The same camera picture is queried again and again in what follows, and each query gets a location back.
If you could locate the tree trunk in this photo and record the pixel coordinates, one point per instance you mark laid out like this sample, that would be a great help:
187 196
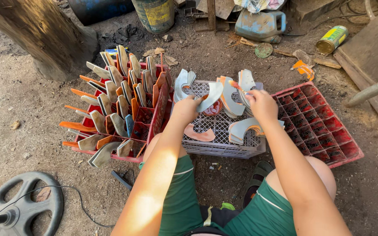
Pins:
41 32

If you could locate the person's left knee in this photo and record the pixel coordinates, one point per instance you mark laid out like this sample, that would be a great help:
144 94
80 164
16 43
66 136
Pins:
151 144

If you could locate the dry leaves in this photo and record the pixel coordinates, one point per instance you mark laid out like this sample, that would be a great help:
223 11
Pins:
171 60

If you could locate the green and yellow tin can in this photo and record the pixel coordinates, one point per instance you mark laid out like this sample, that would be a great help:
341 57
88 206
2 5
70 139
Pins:
332 39

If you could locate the white plastic bag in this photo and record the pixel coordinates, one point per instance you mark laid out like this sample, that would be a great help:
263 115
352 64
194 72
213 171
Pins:
258 4

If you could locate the black flat bar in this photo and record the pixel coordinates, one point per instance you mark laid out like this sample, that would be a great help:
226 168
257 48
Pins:
121 180

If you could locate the green and yellow bucket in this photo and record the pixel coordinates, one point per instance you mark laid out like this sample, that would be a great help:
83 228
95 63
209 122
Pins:
154 14

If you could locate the grey plastic lattice crate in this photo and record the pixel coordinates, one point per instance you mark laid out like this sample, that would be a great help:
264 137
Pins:
220 144

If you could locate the round green tin lid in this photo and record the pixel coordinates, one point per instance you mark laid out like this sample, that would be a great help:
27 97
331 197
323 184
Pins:
263 50

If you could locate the dark green sandal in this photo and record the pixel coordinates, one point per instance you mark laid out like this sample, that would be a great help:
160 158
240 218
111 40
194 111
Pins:
256 180

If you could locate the heap of wood scraps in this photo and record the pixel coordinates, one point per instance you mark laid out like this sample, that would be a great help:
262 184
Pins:
212 13

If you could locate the orange-tipped paint brush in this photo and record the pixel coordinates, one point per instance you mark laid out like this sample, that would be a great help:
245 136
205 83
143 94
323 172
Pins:
238 87

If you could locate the grey metal pipe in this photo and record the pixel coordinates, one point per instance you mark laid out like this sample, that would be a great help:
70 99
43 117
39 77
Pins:
372 89

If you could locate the curved grey metal piece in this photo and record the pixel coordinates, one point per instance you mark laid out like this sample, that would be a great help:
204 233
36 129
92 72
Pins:
212 93

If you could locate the red crate holding painted pieces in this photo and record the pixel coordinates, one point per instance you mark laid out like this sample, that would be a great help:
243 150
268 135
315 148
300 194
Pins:
158 111

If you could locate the wooden stick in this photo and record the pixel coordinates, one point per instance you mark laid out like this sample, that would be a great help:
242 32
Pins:
326 62

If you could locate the group of upright painted pieces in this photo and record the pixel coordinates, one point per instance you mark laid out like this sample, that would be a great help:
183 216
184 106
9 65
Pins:
112 98

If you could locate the person's right knee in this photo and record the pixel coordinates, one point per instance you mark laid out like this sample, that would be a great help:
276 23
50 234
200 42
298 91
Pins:
323 177

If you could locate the stack of curved metal pieces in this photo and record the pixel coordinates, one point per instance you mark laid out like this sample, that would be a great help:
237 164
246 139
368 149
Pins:
248 80
243 128
230 98
180 83

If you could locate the blue metal drum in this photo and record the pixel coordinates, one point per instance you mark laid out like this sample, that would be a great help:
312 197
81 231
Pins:
97 9

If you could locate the orange painted curved piece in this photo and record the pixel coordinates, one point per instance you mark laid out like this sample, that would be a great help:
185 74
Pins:
200 135

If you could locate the person's knee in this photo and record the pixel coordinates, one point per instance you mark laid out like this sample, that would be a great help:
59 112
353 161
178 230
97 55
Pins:
151 144
323 177

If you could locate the dirty blue jerrycan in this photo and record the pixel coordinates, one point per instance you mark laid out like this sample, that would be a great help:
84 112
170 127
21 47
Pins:
258 26

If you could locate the blue and yellow packet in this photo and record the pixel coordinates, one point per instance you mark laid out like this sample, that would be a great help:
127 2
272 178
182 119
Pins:
112 51

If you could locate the black rag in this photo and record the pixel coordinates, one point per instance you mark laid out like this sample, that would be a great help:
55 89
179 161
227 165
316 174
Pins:
125 34

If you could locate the crumpled orange wrapper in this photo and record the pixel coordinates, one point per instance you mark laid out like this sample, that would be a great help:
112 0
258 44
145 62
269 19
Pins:
303 69

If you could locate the empty red bottle crate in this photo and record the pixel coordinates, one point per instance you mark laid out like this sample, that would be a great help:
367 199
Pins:
317 127

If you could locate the large wooden board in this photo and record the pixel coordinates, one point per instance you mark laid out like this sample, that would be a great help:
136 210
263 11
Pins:
372 52

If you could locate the green shorts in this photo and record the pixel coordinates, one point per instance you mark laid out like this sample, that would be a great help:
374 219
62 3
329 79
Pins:
182 200

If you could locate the bright green sandal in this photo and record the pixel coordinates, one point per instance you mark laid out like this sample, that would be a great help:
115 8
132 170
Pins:
227 206

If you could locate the person's left hand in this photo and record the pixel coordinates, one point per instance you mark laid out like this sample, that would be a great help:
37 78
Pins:
185 109

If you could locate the person's right hand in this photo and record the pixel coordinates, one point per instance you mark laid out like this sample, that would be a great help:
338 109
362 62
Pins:
263 105

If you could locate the person's right fingers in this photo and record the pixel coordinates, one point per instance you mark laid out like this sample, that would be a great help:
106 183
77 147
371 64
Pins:
252 95

